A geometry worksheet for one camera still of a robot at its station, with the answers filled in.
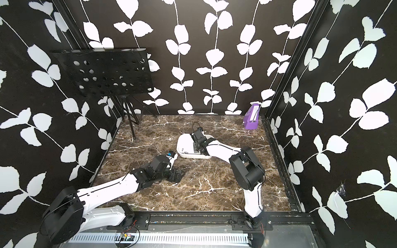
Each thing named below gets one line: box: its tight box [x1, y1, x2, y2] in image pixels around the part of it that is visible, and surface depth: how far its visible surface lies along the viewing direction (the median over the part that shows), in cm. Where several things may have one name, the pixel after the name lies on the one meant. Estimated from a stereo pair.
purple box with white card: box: [242, 103, 261, 130], surface depth 110 cm
